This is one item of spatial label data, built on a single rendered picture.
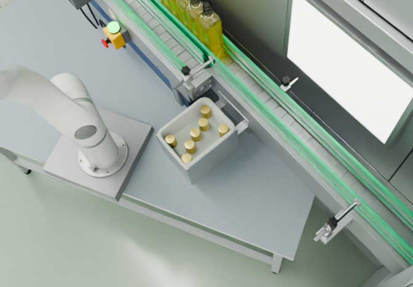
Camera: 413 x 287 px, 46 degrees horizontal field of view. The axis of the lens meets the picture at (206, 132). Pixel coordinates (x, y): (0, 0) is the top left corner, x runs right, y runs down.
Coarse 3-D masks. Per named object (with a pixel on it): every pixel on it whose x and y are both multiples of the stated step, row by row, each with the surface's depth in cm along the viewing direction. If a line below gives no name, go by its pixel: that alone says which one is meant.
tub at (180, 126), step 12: (192, 108) 167; (216, 108) 166; (180, 120) 168; (192, 120) 173; (216, 120) 172; (228, 120) 164; (168, 132) 168; (180, 132) 171; (204, 132) 170; (216, 132) 170; (228, 132) 162; (180, 144) 169; (204, 144) 169; (216, 144) 160; (180, 156) 168; (192, 156) 167
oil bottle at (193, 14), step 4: (188, 4) 154; (200, 4) 153; (188, 8) 154; (192, 8) 153; (196, 8) 153; (200, 8) 153; (188, 12) 155; (192, 12) 153; (196, 12) 153; (200, 12) 154; (188, 16) 157; (192, 16) 154; (196, 16) 154; (188, 20) 160; (192, 20) 157; (196, 20) 155; (192, 24) 159; (196, 24) 157; (192, 28) 162; (196, 28) 159; (192, 32) 164; (196, 32) 161; (196, 36) 164; (200, 36) 163; (200, 40) 165
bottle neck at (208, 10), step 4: (204, 4) 148; (208, 4) 148; (204, 8) 147; (208, 8) 146; (212, 8) 148; (204, 12) 149; (208, 12) 148; (212, 12) 150; (204, 16) 151; (208, 16) 150; (212, 16) 151
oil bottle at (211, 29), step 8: (200, 16) 152; (216, 16) 151; (200, 24) 154; (208, 24) 151; (216, 24) 153; (200, 32) 159; (208, 32) 153; (216, 32) 156; (208, 40) 158; (216, 40) 160; (208, 48) 163; (216, 48) 163; (216, 56) 167
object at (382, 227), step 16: (256, 96) 152; (272, 112) 149; (288, 128) 147; (304, 144) 144; (320, 160) 142; (336, 176) 139; (352, 192) 137; (368, 208) 135; (384, 224) 132; (400, 240) 130
